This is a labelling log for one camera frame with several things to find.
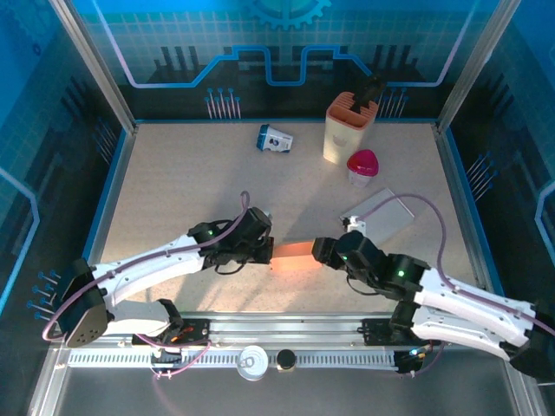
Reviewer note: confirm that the white paper box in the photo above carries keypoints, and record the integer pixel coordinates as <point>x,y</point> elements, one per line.
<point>386,216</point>

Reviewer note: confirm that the brown cardboard box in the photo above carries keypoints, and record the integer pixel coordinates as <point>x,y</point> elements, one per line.
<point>292,258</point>

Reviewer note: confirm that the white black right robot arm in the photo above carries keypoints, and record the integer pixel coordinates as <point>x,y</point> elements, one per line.
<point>468,303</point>

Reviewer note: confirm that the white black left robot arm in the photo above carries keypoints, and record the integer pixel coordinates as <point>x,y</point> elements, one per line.
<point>147,264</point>

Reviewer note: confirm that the white container pink lid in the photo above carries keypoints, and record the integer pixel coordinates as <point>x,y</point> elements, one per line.
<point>364,160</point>

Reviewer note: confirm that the black controller board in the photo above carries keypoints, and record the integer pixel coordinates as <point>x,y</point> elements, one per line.
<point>165,357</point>
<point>409,359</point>

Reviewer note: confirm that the blue white small carton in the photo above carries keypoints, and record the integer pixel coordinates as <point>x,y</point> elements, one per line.
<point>275,139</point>

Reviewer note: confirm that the white round tin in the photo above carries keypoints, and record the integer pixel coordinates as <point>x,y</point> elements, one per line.
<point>252,363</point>

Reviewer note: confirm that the beige knife block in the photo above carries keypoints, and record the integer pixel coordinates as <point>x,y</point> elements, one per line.
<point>342,138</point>

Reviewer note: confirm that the black round knob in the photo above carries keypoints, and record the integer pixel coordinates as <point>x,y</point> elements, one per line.
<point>286,359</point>

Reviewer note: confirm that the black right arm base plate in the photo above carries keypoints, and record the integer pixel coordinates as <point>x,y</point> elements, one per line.
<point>377,331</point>

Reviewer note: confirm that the aluminium frame rail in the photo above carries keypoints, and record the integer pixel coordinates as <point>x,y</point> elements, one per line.
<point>282,325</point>

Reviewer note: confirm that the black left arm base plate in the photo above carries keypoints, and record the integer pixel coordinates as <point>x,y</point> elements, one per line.
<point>197,331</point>

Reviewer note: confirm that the aluminium frame post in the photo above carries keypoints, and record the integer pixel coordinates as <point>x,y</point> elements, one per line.
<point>472,73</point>
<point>99,73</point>

